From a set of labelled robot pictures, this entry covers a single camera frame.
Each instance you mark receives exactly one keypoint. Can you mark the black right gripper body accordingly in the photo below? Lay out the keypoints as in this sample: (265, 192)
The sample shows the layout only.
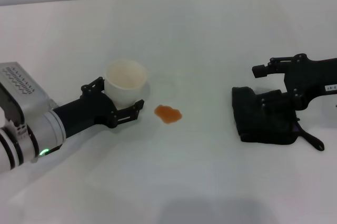
(310, 76)

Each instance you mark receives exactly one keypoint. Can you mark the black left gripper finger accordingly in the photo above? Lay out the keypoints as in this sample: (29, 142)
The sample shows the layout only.
(94, 87)
(129, 112)

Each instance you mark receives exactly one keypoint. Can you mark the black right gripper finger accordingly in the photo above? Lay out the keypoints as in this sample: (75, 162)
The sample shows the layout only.
(260, 70)
(279, 100)

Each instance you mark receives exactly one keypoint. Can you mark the dark blue rag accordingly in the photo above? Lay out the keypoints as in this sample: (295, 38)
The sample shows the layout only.
(252, 124)

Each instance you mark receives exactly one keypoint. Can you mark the brown water stain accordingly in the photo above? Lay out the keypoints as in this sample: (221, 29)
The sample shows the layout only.
(168, 114)

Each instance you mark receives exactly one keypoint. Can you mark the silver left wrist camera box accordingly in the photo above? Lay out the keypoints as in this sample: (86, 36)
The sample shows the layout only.
(21, 89)

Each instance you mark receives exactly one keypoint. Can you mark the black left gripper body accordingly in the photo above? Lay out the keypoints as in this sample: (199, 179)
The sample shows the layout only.
(84, 113)

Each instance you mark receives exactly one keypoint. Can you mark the white paper cup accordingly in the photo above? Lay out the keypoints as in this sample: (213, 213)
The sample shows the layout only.
(123, 87)

